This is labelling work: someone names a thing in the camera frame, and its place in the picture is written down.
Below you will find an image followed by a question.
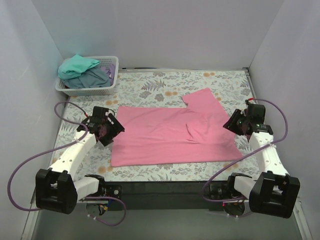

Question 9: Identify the aluminium frame rail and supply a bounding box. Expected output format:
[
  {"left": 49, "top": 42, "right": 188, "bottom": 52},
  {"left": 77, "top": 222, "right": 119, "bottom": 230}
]
[{"left": 21, "top": 211, "right": 39, "bottom": 240}]

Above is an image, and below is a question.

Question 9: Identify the teal t shirt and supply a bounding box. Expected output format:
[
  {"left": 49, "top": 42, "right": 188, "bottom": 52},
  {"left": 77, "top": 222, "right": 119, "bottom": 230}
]
[{"left": 57, "top": 54, "right": 100, "bottom": 80}]

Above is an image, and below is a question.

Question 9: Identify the white plastic laundry basket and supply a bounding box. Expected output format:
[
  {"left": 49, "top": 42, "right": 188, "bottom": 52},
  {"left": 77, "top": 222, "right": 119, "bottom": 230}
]
[{"left": 55, "top": 56, "right": 119, "bottom": 97}]

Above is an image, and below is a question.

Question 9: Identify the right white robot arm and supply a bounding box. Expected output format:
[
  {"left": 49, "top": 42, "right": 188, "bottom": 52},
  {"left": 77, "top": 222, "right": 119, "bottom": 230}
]
[{"left": 223, "top": 100, "right": 300, "bottom": 219}]

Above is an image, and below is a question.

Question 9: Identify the lavender t shirt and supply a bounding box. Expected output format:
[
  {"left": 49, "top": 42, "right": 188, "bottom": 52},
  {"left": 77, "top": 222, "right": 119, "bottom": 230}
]
[{"left": 101, "top": 63, "right": 116, "bottom": 86}]

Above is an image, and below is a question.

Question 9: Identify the pink t shirt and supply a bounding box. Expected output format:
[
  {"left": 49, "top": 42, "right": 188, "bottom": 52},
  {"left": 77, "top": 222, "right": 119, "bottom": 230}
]
[{"left": 111, "top": 88, "right": 242, "bottom": 167}]

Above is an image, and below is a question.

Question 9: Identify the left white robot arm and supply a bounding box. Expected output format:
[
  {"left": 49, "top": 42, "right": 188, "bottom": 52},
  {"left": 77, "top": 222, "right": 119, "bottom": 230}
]
[{"left": 35, "top": 106, "right": 125, "bottom": 214}]

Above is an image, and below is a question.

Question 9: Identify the grey-blue t shirt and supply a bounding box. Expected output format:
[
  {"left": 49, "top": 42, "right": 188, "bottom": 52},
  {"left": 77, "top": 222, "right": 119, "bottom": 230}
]
[{"left": 62, "top": 67, "right": 111, "bottom": 89}]

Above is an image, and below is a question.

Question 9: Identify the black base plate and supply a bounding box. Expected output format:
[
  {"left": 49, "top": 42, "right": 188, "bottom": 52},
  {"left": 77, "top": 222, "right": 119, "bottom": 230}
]
[{"left": 104, "top": 180, "right": 240, "bottom": 211}]

